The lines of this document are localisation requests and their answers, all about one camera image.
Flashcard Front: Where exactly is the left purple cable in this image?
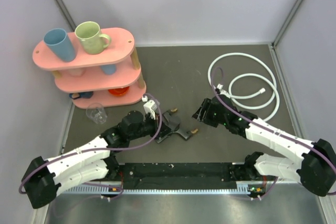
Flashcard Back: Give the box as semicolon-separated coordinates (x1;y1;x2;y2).
17;92;162;206

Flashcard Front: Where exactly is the pink three-tier shelf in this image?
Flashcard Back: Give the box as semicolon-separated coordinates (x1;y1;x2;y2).
32;27;146;109

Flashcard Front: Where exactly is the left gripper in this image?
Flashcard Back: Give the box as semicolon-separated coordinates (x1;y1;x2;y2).
129;112;173;141

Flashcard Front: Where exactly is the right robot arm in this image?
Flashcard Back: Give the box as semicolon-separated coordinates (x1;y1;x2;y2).
192;94;335;197

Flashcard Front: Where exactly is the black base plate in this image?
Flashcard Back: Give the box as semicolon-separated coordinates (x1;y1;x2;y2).
120;163;249;190

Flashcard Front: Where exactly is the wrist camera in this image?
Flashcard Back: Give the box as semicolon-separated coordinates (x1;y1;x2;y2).
142;95;160;120
215;83;231;99

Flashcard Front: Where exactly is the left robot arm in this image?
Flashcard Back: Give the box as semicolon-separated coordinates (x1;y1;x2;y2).
19;109;176;209

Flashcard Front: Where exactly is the aluminium cable rail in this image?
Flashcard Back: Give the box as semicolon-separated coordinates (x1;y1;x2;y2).
62;183;266;196

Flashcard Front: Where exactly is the green ceramic mug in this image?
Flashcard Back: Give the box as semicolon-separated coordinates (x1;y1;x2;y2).
75;21;112;55

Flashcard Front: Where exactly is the purple cable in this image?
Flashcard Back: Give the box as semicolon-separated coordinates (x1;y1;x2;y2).
211;67;336;183
17;92;162;206

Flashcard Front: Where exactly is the black faucet mixer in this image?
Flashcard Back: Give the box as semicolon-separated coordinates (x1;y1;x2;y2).
162;108;198;141

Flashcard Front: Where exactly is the blue toy object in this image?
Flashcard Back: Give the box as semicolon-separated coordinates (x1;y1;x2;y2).
69;91;94;100

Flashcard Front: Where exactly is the orange bowl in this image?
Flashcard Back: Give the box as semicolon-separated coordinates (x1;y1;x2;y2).
108;86;130;97

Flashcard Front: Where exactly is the pink cup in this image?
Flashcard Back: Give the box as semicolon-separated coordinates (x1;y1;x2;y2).
68;68;86;77

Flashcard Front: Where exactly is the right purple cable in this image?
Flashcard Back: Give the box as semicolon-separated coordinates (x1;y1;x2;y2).
211;67;336;183

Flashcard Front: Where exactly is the clear plastic cup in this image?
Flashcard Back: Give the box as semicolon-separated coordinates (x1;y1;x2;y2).
86;103;107;124

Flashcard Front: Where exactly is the small blue cup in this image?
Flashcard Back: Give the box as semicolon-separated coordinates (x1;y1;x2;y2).
100;64;117;75

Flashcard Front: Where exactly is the white shower hose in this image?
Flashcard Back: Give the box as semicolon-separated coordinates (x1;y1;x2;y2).
207;52;280;122

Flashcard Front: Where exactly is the blue tumbler cup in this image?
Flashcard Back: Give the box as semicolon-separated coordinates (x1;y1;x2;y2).
44;28;76;62

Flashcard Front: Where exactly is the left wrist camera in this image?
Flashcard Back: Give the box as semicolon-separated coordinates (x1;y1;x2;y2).
142;95;160;120

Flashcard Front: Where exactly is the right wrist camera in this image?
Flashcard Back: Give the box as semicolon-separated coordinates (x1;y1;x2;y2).
215;83;231;99

